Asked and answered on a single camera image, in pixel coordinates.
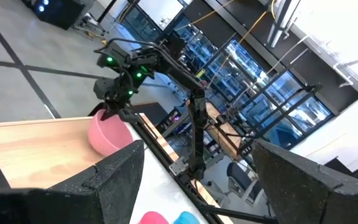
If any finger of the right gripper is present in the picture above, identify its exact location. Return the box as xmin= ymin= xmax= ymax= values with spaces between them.
xmin=118 ymin=104 xmax=144 ymax=124
xmin=100 ymin=103 xmax=118 ymax=122

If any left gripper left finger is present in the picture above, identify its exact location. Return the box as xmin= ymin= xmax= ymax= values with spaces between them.
xmin=0 ymin=139 xmax=145 ymax=224

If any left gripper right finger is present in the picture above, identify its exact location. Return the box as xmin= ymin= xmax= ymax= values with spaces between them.
xmin=252 ymin=139 xmax=358 ymax=224

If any light pink plastic bowl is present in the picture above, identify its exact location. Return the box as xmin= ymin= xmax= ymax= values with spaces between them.
xmin=87 ymin=109 xmax=134 ymax=157

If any magenta plastic bowl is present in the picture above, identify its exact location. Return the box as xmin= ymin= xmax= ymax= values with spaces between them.
xmin=138 ymin=211 xmax=169 ymax=224

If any cyan plastic bowl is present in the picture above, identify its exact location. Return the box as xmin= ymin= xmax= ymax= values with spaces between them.
xmin=173 ymin=211 xmax=201 ymax=224

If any black office chair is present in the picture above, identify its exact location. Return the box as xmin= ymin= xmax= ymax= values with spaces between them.
xmin=227 ymin=161 xmax=262 ymax=202

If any black computer with blue lights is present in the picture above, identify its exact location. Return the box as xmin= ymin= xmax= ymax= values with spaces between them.
xmin=22 ymin=0 xmax=86 ymax=31

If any wooden workbench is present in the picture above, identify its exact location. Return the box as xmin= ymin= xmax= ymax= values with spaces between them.
xmin=185 ymin=99 xmax=251 ymax=159

